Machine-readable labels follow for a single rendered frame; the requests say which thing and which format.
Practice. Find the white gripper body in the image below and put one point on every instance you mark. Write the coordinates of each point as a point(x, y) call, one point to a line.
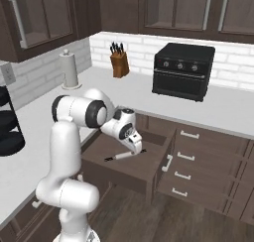
point(136, 144)

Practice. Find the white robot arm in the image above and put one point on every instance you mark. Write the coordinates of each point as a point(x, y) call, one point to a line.
point(64, 153)

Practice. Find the open brown wooden drawer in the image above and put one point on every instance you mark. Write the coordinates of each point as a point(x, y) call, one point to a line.
point(132, 168)

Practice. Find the brown drawer front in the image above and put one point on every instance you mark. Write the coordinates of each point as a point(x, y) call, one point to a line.
point(211, 165)
point(201, 201)
point(205, 184)
point(218, 143)

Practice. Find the brown base cabinet under counter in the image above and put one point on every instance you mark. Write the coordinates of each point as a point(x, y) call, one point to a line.
point(29, 224)

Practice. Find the wooden knife block with knives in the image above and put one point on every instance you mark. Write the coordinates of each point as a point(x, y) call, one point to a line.
point(119, 64)

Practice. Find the black toaster oven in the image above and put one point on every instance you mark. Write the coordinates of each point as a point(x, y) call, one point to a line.
point(182, 72)

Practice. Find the white paper towel holder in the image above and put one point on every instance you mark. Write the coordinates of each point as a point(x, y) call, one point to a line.
point(69, 70)

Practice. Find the brown base cabinet run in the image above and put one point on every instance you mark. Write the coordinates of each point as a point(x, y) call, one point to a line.
point(244, 189)

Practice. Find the brown glass-front wall cabinet door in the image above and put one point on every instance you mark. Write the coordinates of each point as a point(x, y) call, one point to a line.
point(175, 8)
point(43, 14)
point(239, 9)

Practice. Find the grey wall outlet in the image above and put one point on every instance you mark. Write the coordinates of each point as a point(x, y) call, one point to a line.
point(8, 73)

